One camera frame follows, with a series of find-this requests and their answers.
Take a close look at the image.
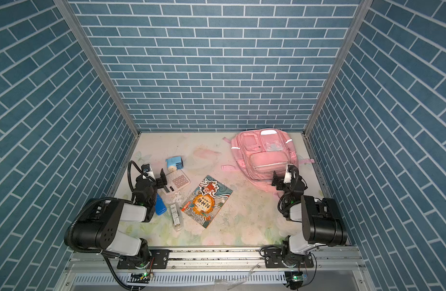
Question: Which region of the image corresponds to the pink school backpack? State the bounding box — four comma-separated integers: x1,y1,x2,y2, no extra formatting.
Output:
224,129,314,183

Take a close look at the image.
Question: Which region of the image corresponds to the colourful illustrated children's book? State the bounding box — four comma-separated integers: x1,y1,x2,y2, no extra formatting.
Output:
181,175,233,229

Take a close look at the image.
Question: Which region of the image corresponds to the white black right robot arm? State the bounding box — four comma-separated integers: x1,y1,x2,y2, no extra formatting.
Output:
259,165,347,269

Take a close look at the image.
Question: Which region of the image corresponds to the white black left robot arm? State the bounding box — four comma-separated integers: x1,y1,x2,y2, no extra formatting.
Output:
64,164,170,270

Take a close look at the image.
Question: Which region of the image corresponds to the blue pencil sharpener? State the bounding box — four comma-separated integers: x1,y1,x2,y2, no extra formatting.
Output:
166,156,184,172

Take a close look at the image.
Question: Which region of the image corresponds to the blue pencil case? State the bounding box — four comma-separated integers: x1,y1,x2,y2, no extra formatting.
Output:
155,195,167,215

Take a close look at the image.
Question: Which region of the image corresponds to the white pink calculator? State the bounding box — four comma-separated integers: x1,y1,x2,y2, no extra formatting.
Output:
162,170,190,195

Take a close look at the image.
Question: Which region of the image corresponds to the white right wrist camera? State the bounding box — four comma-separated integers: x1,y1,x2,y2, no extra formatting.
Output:
284,164,297,184

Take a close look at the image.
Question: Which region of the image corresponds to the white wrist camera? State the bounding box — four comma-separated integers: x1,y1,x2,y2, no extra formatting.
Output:
141,164,155,179
284,164,297,184

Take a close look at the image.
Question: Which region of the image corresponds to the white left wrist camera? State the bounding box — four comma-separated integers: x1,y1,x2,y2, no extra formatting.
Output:
141,164,155,179

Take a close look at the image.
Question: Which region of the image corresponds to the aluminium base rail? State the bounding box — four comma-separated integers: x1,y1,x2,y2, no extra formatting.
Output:
53,245,376,291

